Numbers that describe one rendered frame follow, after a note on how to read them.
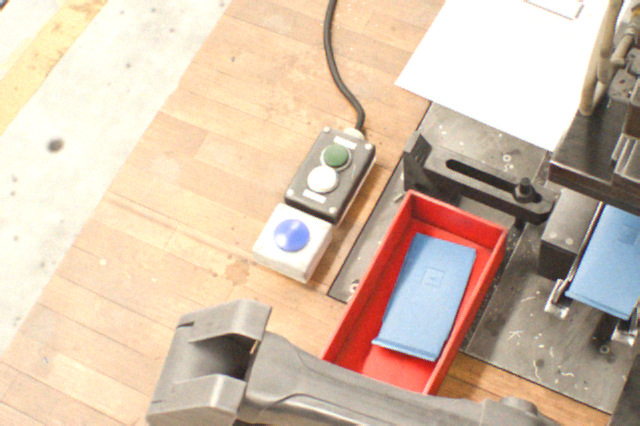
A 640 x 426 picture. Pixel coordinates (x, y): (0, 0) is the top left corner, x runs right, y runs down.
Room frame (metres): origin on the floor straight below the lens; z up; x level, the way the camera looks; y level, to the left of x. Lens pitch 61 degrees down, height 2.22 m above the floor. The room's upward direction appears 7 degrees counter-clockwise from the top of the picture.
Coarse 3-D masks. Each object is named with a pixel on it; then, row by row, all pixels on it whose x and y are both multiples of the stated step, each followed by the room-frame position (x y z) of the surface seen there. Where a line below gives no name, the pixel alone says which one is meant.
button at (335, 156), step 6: (324, 150) 0.79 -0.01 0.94; (330, 150) 0.79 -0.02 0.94; (336, 150) 0.79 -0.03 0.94; (342, 150) 0.79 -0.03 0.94; (324, 156) 0.78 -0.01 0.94; (330, 156) 0.78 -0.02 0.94; (336, 156) 0.78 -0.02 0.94; (342, 156) 0.78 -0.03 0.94; (348, 156) 0.78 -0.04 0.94; (324, 162) 0.78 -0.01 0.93; (330, 162) 0.77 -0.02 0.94; (336, 162) 0.77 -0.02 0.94; (342, 162) 0.77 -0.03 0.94
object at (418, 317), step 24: (432, 240) 0.67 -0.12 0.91; (408, 264) 0.65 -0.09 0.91; (432, 264) 0.64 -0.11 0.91; (456, 264) 0.64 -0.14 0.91; (408, 288) 0.62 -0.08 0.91; (432, 288) 0.62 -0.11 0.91; (456, 288) 0.61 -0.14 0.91; (408, 312) 0.59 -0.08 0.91; (432, 312) 0.59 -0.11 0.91; (384, 336) 0.57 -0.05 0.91; (408, 336) 0.56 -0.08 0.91; (432, 336) 0.56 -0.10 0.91; (432, 360) 0.52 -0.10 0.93
